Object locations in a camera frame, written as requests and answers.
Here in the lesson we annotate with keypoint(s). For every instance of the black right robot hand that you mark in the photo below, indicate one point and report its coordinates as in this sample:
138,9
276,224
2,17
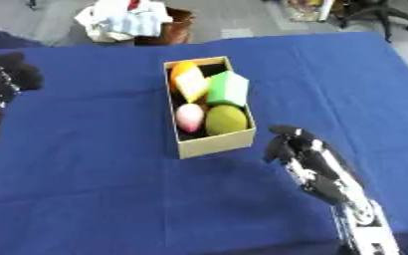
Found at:
306,159

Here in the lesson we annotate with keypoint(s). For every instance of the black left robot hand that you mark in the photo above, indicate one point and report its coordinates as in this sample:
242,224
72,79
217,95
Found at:
4,83

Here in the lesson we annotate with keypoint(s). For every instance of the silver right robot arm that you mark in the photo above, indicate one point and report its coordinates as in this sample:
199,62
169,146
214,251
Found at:
369,234

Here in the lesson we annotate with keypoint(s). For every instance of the tan cardboard box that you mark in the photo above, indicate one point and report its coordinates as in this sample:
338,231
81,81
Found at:
210,109

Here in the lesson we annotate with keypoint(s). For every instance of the olive green toy fruit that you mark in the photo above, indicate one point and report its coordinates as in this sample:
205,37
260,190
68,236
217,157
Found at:
225,119

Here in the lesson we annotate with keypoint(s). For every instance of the green block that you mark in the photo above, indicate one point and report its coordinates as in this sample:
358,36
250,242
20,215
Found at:
228,89

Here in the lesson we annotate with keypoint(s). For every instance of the pink toy peach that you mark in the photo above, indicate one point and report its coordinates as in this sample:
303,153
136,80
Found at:
189,116

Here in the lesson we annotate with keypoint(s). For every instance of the yellow block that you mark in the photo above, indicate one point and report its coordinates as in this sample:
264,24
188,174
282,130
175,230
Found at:
192,83

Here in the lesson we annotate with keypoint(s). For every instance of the colourful printed bag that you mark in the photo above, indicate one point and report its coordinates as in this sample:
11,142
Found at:
306,9

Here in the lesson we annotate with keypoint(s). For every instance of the orange toy fruit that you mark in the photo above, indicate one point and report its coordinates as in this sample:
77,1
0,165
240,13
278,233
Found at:
181,70

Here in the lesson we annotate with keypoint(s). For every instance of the black office chair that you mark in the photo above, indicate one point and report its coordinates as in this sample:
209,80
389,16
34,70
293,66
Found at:
379,15

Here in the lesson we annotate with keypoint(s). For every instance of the brown basket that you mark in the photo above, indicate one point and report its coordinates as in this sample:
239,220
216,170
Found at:
170,28

